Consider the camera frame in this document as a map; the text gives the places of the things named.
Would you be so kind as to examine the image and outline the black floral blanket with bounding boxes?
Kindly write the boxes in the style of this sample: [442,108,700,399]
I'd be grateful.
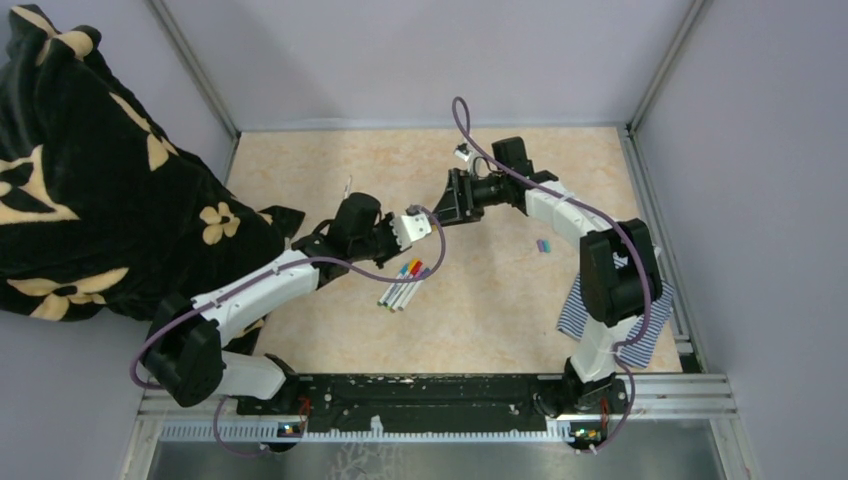
[1,4,305,322]

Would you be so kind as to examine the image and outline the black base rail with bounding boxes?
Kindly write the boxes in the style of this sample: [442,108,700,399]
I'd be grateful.
[237,374,632,451]

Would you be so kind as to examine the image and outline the blue cap white marker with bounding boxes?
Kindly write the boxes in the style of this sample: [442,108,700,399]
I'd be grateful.
[394,267,431,311]

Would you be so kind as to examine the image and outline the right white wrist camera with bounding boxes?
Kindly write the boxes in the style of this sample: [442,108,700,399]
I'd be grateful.
[453,143,476,163]

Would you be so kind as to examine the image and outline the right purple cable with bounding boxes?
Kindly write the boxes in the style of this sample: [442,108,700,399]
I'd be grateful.
[451,96,656,458]

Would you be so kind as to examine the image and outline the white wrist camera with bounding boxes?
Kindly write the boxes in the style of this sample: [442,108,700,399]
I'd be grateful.
[453,143,476,163]
[389,212,433,252]

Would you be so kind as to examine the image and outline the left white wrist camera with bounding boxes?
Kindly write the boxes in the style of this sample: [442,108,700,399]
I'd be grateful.
[389,212,433,252]

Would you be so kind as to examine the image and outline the blue striped cloth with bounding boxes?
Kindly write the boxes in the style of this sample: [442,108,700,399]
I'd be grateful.
[556,248,676,370]

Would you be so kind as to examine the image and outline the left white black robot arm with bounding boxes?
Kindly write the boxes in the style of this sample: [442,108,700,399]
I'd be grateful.
[130,192,402,414]

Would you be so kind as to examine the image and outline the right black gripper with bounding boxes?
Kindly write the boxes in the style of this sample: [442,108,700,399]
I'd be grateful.
[428,168,508,228]

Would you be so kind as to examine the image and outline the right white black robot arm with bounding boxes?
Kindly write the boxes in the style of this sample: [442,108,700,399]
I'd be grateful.
[435,137,663,416]

